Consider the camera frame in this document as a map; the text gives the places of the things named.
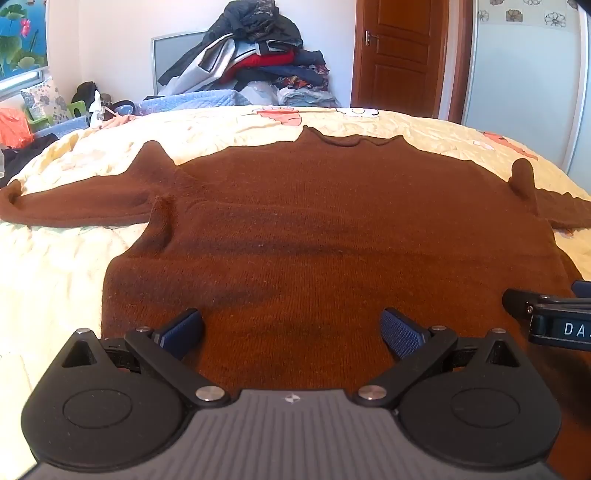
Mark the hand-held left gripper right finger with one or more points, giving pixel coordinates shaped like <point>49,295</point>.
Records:
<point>401,332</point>

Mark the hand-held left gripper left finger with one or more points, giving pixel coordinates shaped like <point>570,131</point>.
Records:
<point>184,330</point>

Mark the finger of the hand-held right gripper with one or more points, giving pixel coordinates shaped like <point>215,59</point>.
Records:
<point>582,287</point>
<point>519,302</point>

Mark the brown knit sweater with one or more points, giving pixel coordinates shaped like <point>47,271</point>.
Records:
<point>300,230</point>

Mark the pile of clothes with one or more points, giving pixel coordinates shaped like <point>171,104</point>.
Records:
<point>258,55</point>

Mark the yellow printed bedspread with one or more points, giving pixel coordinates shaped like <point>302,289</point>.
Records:
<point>55,277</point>

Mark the white sliding wardrobe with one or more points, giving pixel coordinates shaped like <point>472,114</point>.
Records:
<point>526,83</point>

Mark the blue quilted blanket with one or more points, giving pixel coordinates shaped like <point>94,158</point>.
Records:
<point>198,98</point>

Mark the dark cloth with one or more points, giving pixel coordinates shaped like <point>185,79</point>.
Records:
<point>25,154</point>

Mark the green plastic chair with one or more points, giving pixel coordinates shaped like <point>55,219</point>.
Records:
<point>76,110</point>

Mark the black bag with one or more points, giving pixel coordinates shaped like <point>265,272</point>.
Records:
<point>85,92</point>

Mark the orange plastic bag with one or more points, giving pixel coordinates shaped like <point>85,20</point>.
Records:
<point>14,127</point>

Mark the brown wooden door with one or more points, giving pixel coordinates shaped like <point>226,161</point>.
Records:
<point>401,60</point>

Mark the floral pillow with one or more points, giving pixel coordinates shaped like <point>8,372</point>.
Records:
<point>44,99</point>

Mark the grey framed panel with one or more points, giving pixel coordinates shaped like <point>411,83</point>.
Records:
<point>171,55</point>

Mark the window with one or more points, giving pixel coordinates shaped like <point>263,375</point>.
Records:
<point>23,82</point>

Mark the lotus flower wall poster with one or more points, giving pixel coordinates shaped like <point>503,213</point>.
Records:
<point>21,32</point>

